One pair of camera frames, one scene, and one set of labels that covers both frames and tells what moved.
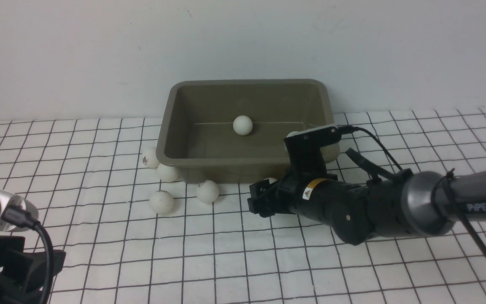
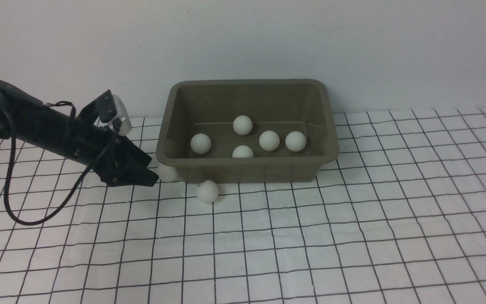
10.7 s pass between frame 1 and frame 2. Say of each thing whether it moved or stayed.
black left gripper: moved
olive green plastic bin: stayed
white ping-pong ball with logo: stayed
